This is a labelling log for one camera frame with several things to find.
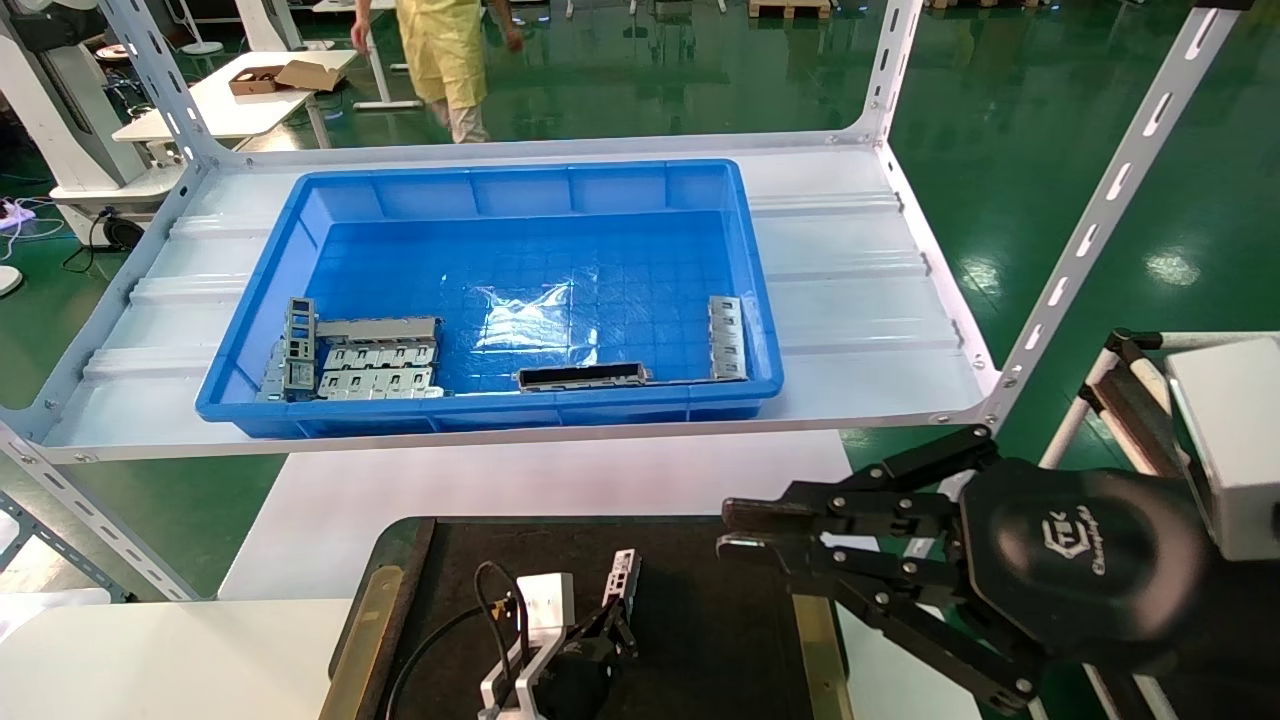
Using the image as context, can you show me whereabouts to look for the white metal shelf rack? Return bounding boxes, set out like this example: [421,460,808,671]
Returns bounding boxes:
[0,0,1256,604]

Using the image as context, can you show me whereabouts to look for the dark metal channel part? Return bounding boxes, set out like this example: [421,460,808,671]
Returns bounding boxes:
[514,362,651,392]

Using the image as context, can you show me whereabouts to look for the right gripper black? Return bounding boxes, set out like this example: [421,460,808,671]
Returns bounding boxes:
[716,425,1216,716]

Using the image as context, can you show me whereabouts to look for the white tube frame black clamps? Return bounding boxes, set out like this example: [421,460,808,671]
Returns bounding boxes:
[1040,328,1280,481]

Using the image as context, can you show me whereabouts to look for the upright grey perforated bracket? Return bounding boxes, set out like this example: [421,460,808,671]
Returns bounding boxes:
[283,297,319,391]

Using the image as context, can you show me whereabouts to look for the white pedestal column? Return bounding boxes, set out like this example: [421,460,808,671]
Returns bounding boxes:
[235,0,301,51]

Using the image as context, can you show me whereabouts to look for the small grey metal bracket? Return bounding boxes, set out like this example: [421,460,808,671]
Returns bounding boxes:
[257,340,291,403]

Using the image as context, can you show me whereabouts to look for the dark work mat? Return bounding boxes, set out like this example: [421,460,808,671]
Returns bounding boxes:
[320,515,851,720]

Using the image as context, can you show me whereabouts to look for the white desk with leg base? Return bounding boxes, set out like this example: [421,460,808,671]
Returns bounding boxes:
[312,0,451,111]

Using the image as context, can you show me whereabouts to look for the silver perforated metal bracket part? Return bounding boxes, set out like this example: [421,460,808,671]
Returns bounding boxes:
[603,549,641,641]

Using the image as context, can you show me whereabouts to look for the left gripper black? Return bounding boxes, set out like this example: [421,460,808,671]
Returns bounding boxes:
[535,612,641,720]

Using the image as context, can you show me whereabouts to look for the white work table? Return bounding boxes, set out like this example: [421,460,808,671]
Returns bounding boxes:
[112,48,359,151]

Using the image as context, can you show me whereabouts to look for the silver bracket with four bumps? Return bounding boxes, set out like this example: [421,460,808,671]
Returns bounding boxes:
[708,296,748,382]

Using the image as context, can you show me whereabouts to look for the blue plastic bin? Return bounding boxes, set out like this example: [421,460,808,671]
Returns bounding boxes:
[195,159,785,439]

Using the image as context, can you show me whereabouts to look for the person in yellow coat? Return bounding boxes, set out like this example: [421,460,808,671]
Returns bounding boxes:
[350,0,526,144]

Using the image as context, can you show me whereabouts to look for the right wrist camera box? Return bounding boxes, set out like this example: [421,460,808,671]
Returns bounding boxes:
[1165,338,1280,561]

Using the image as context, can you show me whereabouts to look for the silver bracket with square cutouts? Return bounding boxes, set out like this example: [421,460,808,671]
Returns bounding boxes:
[322,343,438,371]
[316,368,446,401]

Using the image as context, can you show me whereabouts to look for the long grey metal channel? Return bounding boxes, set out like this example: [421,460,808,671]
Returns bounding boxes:
[317,317,442,346]

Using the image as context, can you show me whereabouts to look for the white machine housing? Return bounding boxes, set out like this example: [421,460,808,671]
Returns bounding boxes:
[0,0,191,246]

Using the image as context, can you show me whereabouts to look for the white floor cable bundle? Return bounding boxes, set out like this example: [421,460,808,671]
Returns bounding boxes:
[0,195,61,241]

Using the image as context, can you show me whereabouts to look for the open cardboard box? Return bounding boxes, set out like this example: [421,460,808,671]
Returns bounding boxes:
[229,60,346,96]

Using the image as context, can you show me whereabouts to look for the black round floor device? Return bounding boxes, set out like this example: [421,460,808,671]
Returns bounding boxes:
[62,208,147,273]

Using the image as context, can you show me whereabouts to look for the white pole stand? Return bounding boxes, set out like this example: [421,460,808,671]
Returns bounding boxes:
[180,0,226,56]

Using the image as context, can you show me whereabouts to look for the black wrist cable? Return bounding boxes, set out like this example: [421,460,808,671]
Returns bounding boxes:
[385,560,531,720]

